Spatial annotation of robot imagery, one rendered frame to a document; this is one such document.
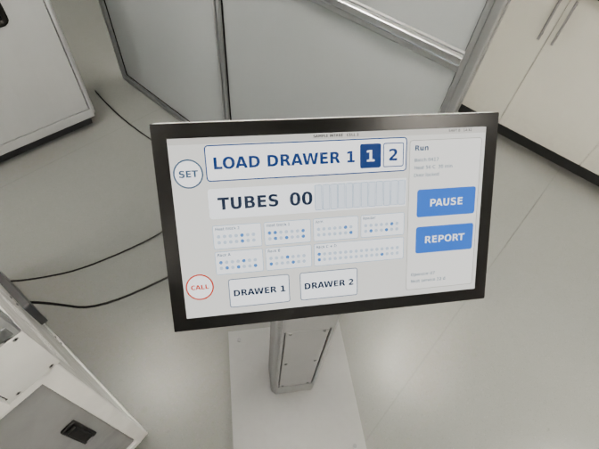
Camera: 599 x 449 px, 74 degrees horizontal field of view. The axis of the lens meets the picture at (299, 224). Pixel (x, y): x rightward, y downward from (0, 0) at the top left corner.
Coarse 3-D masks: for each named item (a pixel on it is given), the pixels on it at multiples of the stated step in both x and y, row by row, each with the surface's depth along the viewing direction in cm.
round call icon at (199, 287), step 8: (184, 280) 59; (192, 280) 59; (200, 280) 59; (208, 280) 59; (192, 288) 59; (200, 288) 59; (208, 288) 60; (192, 296) 60; (200, 296) 60; (208, 296) 60
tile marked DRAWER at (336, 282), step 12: (300, 276) 62; (312, 276) 62; (324, 276) 62; (336, 276) 63; (348, 276) 63; (300, 288) 62; (312, 288) 62; (324, 288) 63; (336, 288) 63; (348, 288) 63; (300, 300) 63
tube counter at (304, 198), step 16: (288, 192) 58; (304, 192) 59; (320, 192) 59; (336, 192) 60; (352, 192) 60; (368, 192) 60; (384, 192) 61; (400, 192) 61; (288, 208) 59; (304, 208) 59; (320, 208) 60; (336, 208) 60; (352, 208) 60
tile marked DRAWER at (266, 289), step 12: (264, 276) 61; (276, 276) 61; (288, 276) 61; (228, 288) 60; (240, 288) 60; (252, 288) 61; (264, 288) 61; (276, 288) 61; (288, 288) 62; (240, 300) 61; (252, 300) 61; (264, 300) 62; (276, 300) 62; (288, 300) 62
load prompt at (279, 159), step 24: (216, 144) 55; (240, 144) 56; (264, 144) 56; (288, 144) 57; (312, 144) 57; (336, 144) 58; (360, 144) 58; (384, 144) 59; (216, 168) 56; (240, 168) 56; (264, 168) 57; (288, 168) 58; (312, 168) 58; (336, 168) 59; (360, 168) 59; (384, 168) 60
